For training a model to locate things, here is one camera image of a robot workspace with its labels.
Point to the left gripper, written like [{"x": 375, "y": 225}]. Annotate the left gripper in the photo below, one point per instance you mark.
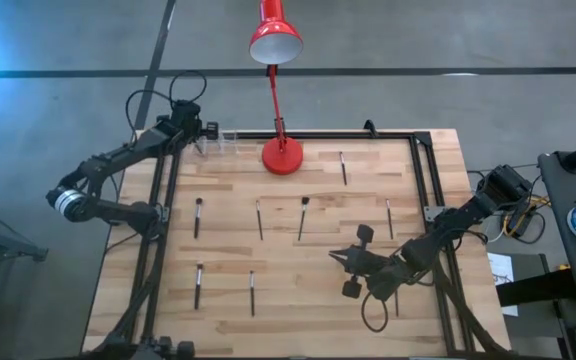
[{"x": 186, "y": 120}]

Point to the clear acrylic brush organizer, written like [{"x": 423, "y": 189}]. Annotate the clear acrylic brush organizer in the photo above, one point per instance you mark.
[{"x": 225, "y": 145}]

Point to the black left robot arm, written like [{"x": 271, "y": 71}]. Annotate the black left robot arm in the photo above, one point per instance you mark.
[{"x": 118, "y": 155}]

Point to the large round-head powder brush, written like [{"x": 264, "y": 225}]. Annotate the large round-head powder brush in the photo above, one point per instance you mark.
[{"x": 197, "y": 220}]

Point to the white paper sheet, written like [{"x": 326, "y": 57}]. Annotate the white paper sheet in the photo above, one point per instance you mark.
[{"x": 504, "y": 275}]

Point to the black table clamp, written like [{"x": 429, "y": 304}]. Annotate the black table clamp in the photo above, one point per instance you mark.
[{"x": 369, "y": 127}]

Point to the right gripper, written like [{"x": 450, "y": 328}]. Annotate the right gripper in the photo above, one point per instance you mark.
[{"x": 383, "y": 280}]

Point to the red desk lamp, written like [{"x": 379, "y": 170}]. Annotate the red desk lamp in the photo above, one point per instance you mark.
[{"x": 282, "y": 156}]

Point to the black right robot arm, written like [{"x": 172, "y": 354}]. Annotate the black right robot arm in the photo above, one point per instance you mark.
[{"x": 468, "y": 210}]

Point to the black aluminium table frame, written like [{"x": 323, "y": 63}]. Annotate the black aluminium table frame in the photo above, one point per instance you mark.
[{"x": 328, "y": 135}]

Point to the angled dark-head makeup brush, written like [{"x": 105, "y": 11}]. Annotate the angled dark-head makeup brush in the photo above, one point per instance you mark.
[{"x": 302, "y": 220}]

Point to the medium fluffy-head makeup brush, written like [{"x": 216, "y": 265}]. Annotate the medium fluffy-head makeup brush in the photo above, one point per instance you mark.
[{"x": 198, "y": 285}]

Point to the grey equipment cart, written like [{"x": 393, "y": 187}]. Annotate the grey equipment cart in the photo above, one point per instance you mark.
[{"x": 558, "y": 210}]

